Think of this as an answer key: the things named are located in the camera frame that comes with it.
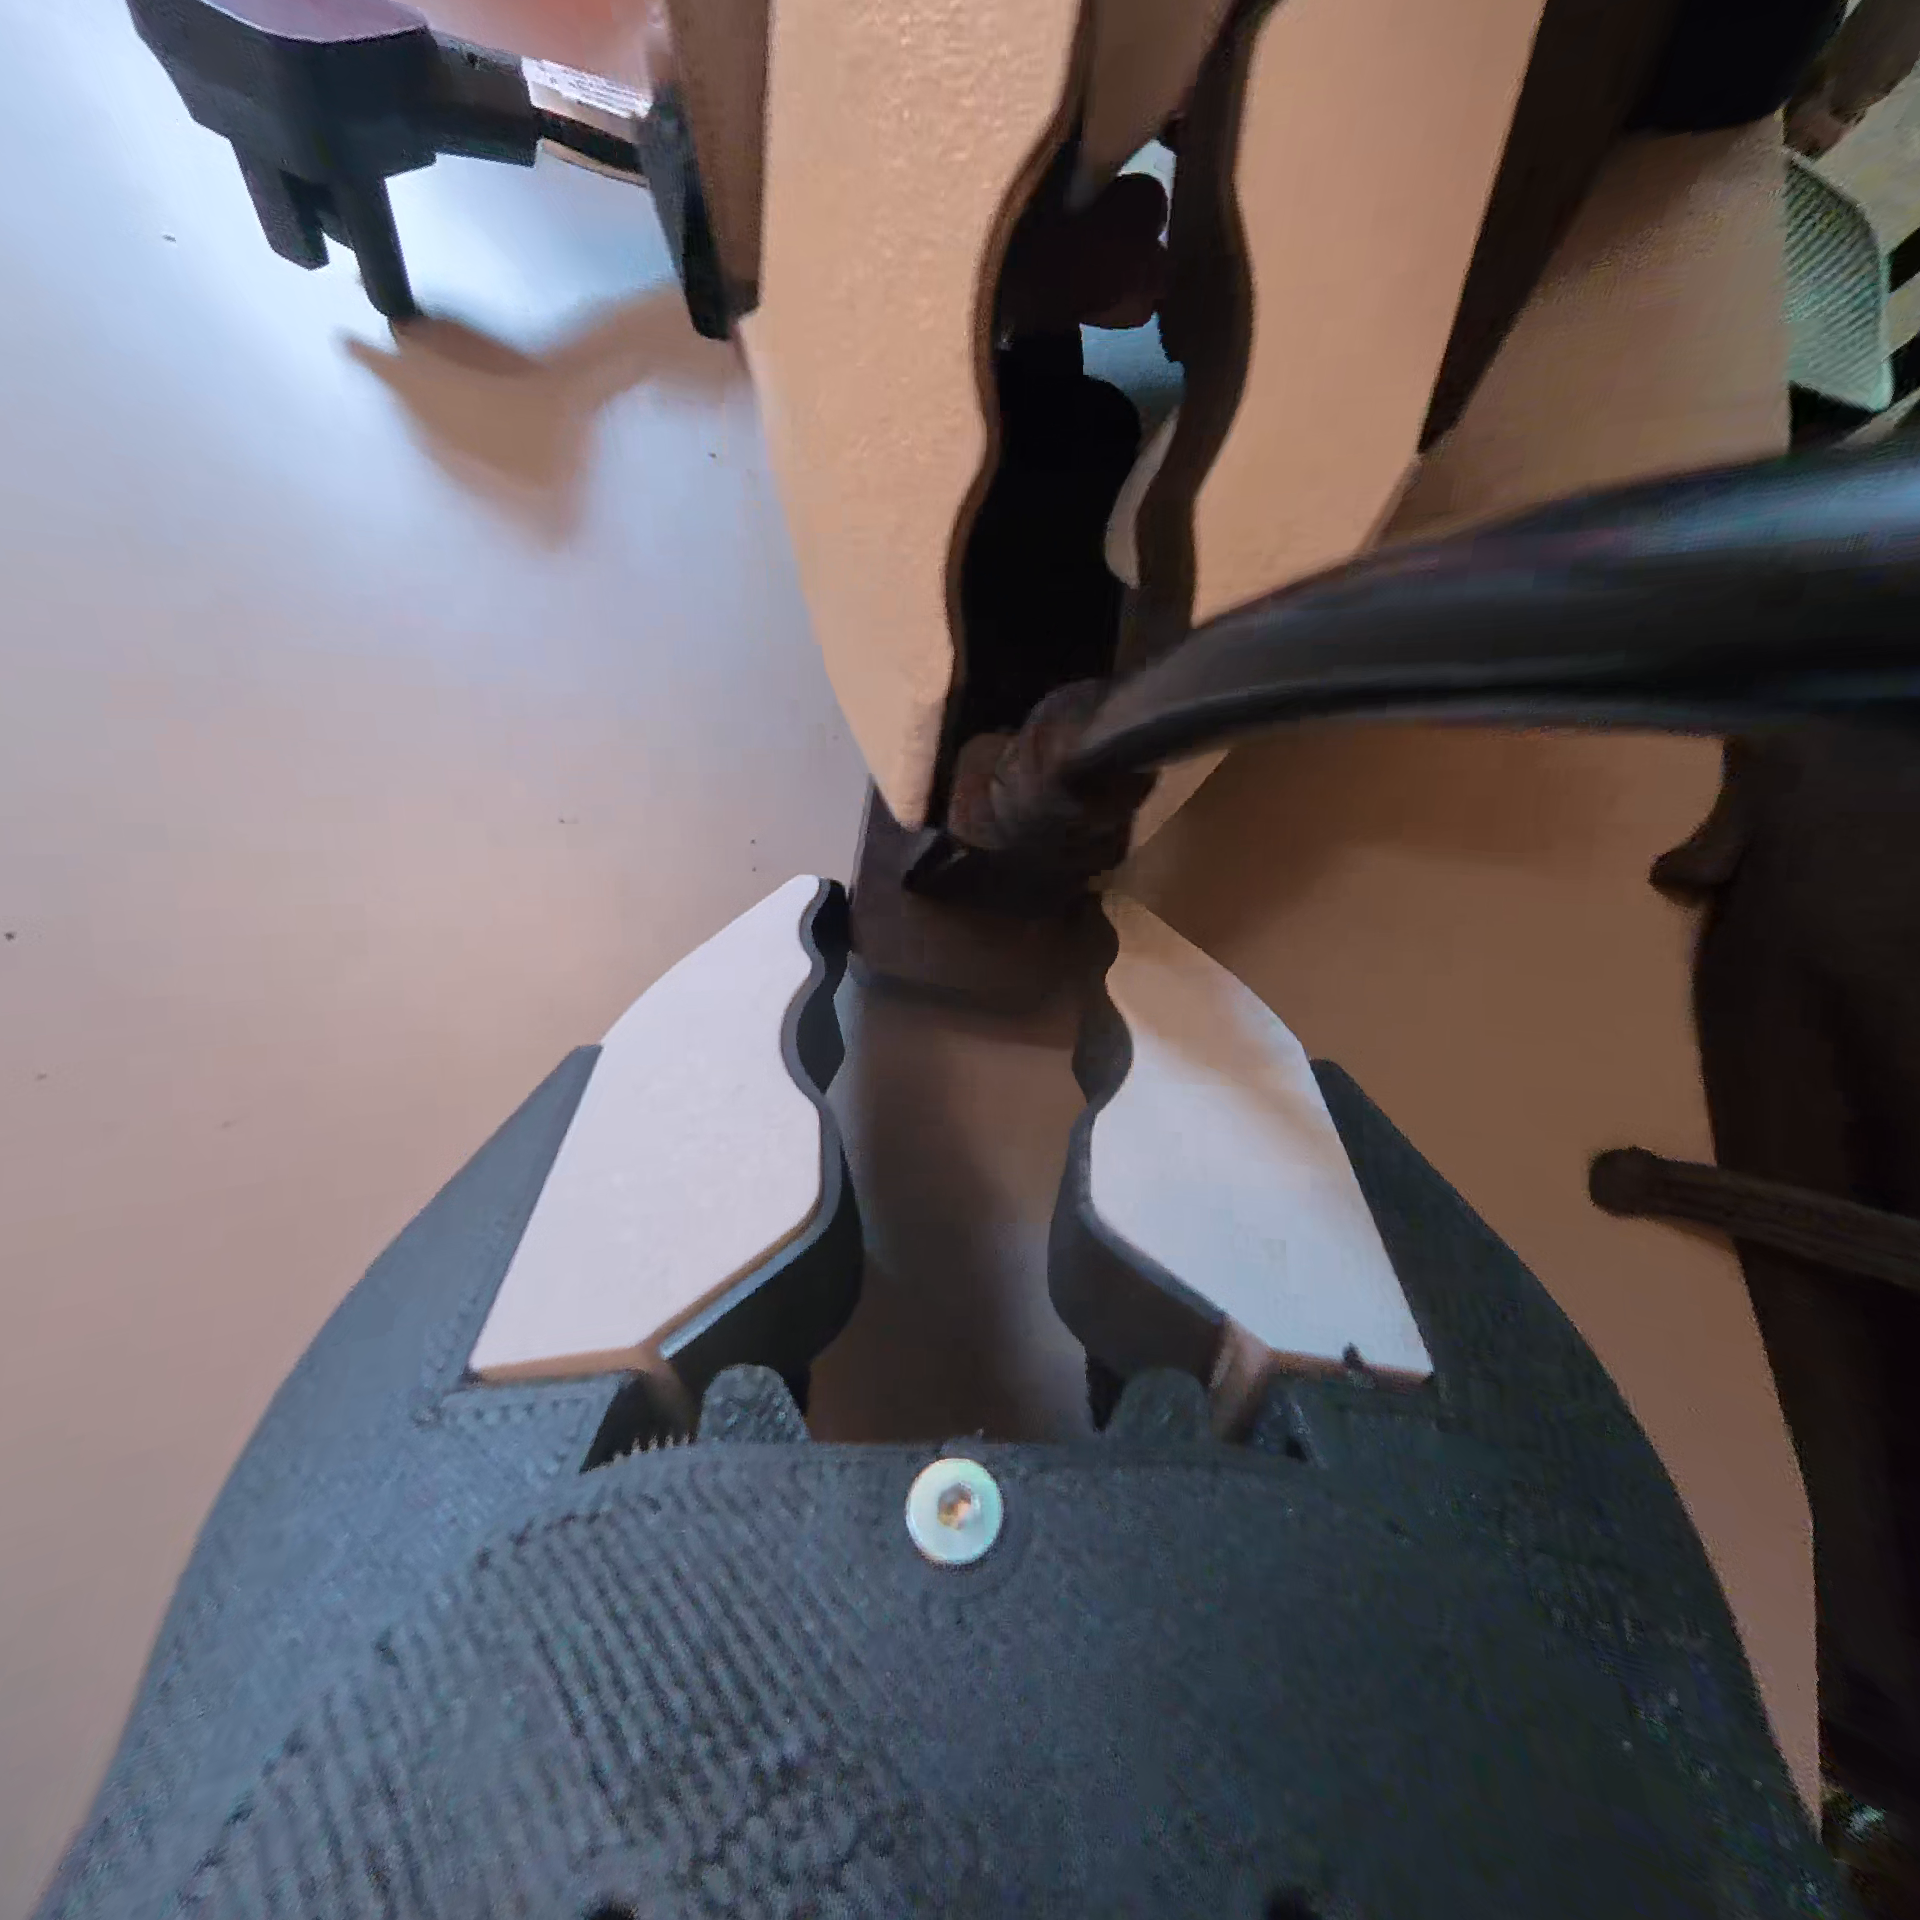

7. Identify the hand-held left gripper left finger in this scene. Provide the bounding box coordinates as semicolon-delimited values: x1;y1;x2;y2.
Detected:
468;872;868;1389

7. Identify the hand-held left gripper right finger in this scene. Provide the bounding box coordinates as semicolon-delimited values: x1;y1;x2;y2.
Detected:
1050;901;1433;1412

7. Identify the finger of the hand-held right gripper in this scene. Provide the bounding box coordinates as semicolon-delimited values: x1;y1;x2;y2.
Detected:
705;0;1085;834
1117;0;1548;864

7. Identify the black short extension cord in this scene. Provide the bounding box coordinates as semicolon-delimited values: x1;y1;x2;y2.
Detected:
945;442;1920;909

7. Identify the black power strip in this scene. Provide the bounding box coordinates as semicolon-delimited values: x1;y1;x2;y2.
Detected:
850;786;1115;1010

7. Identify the pale green mesh chair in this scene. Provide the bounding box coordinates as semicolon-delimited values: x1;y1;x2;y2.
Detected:
1786;151;1895;410

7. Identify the black braided cord flat plug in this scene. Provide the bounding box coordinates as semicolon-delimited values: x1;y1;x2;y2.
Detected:
128;0;663;324

